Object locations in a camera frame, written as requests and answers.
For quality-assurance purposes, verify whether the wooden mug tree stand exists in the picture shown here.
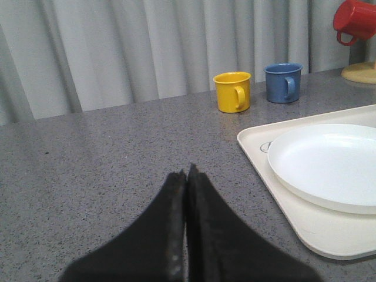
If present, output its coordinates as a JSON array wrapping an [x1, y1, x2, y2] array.
[[341, 61, 376, 85]]

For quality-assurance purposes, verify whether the blue enamel mug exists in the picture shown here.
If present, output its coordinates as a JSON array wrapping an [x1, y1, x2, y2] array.
[[264, 63, 303, 103]]

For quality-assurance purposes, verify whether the red enamel mug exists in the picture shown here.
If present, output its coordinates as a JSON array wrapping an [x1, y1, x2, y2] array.
[[333, 1, 375, 46]]

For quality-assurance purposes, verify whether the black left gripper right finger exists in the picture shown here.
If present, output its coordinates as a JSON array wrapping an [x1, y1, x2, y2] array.
[[186, 165, 321, 281]]

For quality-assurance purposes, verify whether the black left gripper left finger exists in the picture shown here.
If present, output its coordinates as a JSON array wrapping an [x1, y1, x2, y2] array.
[[60, 172, 186, 281]]

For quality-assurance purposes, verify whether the grey pleated curtain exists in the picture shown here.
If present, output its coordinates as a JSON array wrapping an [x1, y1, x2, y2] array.
[[1, 1, 375, 125]]

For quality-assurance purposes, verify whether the white round plate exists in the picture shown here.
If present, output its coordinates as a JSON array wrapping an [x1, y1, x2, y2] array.
[[267, 124, 375, 215]]

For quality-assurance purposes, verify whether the yellow enamel mug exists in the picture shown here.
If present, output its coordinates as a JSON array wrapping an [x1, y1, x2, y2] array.
[[213, 71, 251, 113]]

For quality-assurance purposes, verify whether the cream rabbit serving tray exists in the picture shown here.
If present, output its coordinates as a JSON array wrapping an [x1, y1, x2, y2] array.
[[237, 105, 375, 260]]

